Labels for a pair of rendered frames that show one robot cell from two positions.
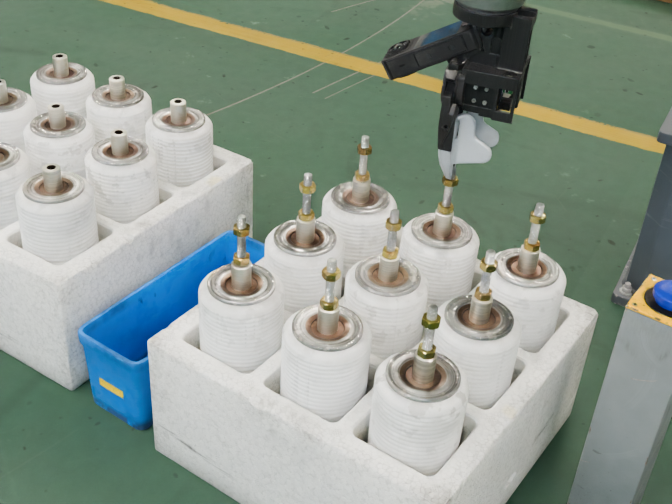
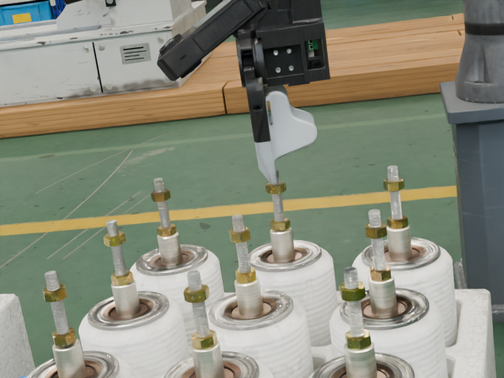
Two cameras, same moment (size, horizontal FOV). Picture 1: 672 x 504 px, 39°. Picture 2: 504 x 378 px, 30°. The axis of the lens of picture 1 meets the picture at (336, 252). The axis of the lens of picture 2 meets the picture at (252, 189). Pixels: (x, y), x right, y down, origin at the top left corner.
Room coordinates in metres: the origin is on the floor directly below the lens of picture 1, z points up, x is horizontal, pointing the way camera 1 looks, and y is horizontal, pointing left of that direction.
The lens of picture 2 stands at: (0.14, 0.12, 0.60)
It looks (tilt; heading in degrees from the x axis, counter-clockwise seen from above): 17 degrees down; 345
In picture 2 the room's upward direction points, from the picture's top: 8 degrees counter-clockwise
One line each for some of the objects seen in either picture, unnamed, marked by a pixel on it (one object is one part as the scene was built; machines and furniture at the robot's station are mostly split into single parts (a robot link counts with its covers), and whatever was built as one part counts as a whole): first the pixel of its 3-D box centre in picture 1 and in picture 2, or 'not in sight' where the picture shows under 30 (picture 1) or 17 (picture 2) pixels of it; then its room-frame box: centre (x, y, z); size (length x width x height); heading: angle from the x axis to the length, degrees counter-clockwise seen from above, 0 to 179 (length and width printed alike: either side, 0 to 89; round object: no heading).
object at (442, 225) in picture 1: (443, 222); (282, 244); (0.98, -0.13, 0.26); 0.02 x 0.02 x 0.03
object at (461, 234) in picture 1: (441, 231); (283, 256); (0.98, -0.13, 0.25); 0.08 x 0.08 x 0.01
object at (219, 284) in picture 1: (241, 284); (73, 376); (0.84, 0.10, 0.25); 0.08 x 0.08 x 0.01
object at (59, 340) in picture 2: (241, 258); (64, 336); (0.84, 0.10, 0.29); 0.02 x 0.02 x 0.01; 62
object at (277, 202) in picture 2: (447, 195); (278, 207); (0.98, -0.13, 0.30); 0.01 x 0.01 x 0.08
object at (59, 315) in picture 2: (241, 245); (59, 316); (0.84, 0.10, 0.30); 0.01 x 0.01 x 0.08
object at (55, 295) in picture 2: (241, 229); (54, 292); (0.84, 0.10, 0.33); 0.02 x 0.02 x 0.01; 62
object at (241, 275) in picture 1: (241, 275); (70, 361); (0.84, 0.10, 0.26); 0.02 x 0.02 x 0.03
